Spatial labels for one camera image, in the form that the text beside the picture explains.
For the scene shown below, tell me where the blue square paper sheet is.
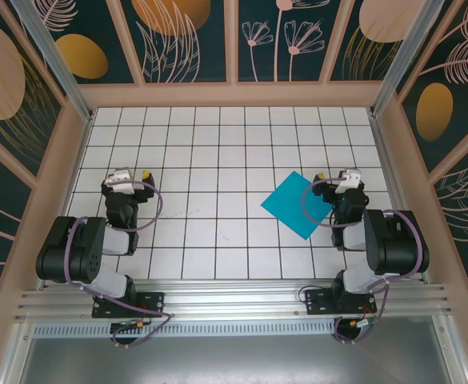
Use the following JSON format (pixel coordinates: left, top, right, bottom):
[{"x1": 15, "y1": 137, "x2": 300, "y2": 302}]
[{"x1": 260, "y1": 170, "x2": 334, "y2": 241}]

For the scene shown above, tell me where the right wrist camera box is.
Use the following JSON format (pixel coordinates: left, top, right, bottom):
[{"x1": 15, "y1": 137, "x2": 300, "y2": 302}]
[{"x1": 335, "y1": 168, "x2": 363, "y2": 195}]

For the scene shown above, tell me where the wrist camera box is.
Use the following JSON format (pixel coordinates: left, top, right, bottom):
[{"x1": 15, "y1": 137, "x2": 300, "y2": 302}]
[
  {"x1": 106, "y1": 167, "x2": 134, "y2": 195},
  {"x1": 335, "y1": 168, "x2": 363, "y2": 195}
]

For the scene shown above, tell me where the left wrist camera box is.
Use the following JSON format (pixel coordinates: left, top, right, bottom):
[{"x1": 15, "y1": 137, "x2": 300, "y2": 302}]
[{"x1": 106, "y1": 167, "x2": 134, "y2": 195}]

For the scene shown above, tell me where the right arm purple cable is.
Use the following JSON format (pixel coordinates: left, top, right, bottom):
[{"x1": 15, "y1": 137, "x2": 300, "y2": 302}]
[{"x1": 301, "y1": 178, "x2": 425, "y2": 346}]

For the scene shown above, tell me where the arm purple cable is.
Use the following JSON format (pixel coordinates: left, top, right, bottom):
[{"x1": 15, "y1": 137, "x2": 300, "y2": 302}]
[
  {"x1": 63, "y1": 180, "x2": 174, "y2": 349},
  {"x1": 301, "y1": 178, "x2": 425, "y2": 346}
]

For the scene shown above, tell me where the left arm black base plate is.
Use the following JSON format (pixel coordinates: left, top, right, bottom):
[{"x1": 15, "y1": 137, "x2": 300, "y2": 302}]
[{"x1": 92, "y1": 291, "x2": 166, "y2": 319}]

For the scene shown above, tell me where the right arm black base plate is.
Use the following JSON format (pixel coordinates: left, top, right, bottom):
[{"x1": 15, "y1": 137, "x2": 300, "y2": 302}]
[{"x1": 304, "y1": 288, "x2": 378, "y2": 317}]

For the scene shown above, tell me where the small circuit board with wires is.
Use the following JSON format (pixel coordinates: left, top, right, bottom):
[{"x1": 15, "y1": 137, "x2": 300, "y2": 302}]
[
  {"x1": 110, "y1": 318, "x2": 154, "y2": 334},
  {"x1": 335, "y1": 318, "x2": 378, "y2": 333}
]

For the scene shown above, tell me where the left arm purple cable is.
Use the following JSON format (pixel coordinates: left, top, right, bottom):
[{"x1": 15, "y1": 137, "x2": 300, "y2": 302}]
[{"x1": 63, "y1": 180, "x2": 174, "y2": 349}]

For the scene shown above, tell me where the aluminium frame post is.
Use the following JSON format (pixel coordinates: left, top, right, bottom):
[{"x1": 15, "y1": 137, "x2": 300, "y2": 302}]
[
  {"x1": 369, "y1": 0, "x2": 446, "y2": 119},
  {"x1": 10, "y1": 0, "x2": 95, "y2": 123}
]

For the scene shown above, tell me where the aluminium mounting rail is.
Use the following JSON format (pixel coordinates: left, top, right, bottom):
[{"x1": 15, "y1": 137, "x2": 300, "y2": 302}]
[{"x1": 15, "y1": 278, "x2": 454, "y2": 321}]

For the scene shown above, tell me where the slotted grey cable duct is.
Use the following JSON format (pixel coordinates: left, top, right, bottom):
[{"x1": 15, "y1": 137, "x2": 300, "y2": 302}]
[{"x1": 33, "y1": 322, "x2": 338, "y2": 338}]

